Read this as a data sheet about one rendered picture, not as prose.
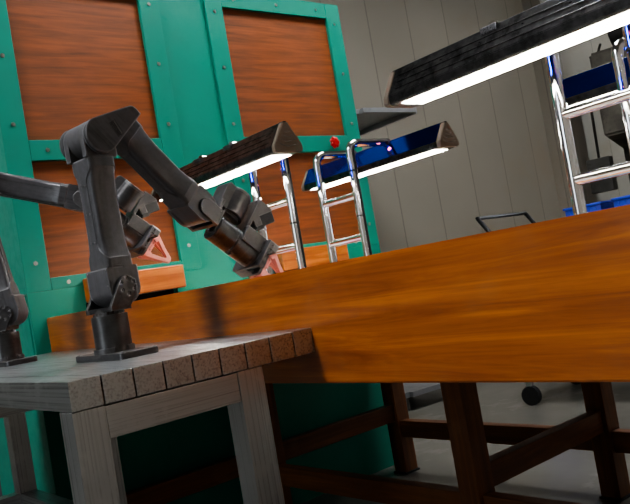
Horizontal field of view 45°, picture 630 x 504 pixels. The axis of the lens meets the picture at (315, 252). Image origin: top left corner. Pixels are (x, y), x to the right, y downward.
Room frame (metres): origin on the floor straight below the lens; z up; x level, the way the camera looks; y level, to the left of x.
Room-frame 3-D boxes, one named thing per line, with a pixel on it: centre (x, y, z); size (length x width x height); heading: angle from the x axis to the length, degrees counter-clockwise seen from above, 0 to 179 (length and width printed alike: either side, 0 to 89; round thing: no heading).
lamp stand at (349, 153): (2.26, -0.16, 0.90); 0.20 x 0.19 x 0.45; 39
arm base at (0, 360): (1.78, 0.75, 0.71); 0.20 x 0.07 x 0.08; 39
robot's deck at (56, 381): (1.71, 0.37, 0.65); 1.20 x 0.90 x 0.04; 39
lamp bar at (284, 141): (1.96, 0.21, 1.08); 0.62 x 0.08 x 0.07; 39
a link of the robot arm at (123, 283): (1.33, 0.37, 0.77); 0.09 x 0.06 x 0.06; 48
